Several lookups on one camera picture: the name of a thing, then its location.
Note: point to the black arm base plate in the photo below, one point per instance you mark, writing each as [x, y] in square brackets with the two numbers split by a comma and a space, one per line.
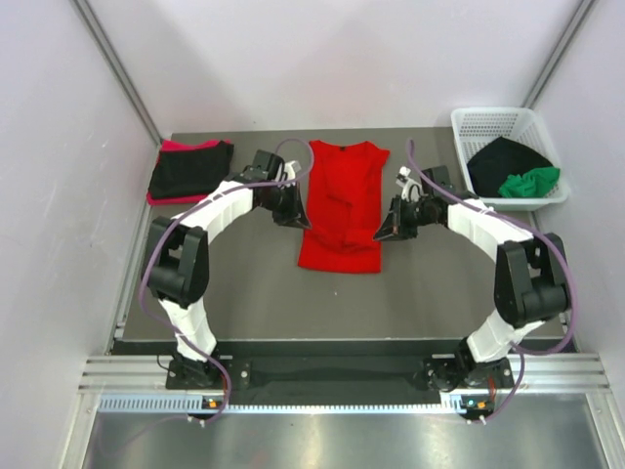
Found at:
[428, 373]

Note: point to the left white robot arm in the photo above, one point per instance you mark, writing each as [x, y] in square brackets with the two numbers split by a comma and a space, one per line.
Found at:
[176, 265]

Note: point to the white plastic basket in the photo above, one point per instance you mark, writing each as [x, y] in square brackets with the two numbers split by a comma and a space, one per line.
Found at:
[476, 127]

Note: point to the folded pink t shirt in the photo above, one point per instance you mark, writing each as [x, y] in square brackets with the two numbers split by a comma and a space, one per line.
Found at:
[169, 146]

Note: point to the left aluminium corner post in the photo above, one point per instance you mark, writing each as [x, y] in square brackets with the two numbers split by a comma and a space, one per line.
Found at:
[91, 21]

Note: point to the right aluminium corner post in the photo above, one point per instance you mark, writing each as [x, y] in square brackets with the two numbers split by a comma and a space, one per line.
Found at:
[580, 14]

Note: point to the black t shirt in basket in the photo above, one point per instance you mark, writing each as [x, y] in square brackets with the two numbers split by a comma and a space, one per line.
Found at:
[490, 166]

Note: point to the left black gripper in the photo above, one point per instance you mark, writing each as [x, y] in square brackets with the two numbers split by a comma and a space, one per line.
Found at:
[289, 216]

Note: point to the aluminium corner post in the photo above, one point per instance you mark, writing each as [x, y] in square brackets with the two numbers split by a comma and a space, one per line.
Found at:
[91, 21]
[580, 14]

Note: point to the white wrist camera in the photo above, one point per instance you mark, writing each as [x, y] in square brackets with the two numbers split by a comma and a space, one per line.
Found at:
[411, 189]
[288, 172]

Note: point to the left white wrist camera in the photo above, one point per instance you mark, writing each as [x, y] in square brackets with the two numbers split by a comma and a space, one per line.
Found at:
[288, 172]

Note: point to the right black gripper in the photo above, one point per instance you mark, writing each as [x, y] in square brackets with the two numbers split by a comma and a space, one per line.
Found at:
[395, 222]

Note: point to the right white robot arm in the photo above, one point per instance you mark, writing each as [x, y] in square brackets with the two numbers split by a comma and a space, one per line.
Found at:
[530, 286]

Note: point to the green t shirt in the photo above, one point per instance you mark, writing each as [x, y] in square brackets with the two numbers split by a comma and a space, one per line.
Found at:
[536, 183]

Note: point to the folded black t shirt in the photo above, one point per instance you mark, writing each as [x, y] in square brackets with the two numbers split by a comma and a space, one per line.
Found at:
[184, 173]

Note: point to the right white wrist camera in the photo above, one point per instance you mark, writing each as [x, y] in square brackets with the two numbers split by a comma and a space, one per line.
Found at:
[411, 189]

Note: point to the aluminium frame rail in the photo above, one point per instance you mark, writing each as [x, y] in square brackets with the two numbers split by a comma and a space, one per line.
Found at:
[560, 373]

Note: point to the red t shirt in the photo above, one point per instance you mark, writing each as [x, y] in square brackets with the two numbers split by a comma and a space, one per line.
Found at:
[344, 205]

